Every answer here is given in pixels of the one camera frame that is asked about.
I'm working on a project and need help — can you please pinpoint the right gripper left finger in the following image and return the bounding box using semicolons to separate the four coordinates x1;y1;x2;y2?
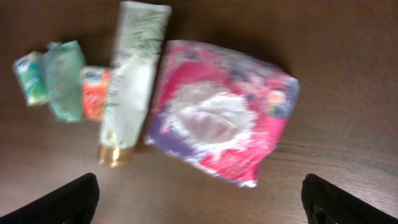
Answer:
1;173;100;224

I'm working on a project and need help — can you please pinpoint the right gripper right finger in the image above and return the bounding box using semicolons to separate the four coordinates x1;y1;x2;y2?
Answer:
301;174;397;224

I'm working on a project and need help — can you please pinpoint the small orange tissue packet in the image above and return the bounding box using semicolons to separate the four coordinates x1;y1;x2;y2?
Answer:
81;66;111;121

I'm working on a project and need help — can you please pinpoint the pink purple tissue pack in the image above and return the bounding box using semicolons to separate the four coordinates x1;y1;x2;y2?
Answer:
145;40;300;188

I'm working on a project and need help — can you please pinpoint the small green tissue packet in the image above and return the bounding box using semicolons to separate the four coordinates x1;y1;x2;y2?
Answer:
12;51;49;106

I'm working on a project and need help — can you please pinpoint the teal wet wipes packet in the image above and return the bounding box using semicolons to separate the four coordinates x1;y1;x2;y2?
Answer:
44;40;86;123

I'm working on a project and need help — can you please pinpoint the white tube with gold cap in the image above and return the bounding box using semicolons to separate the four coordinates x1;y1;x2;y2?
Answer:
98;1;172;167

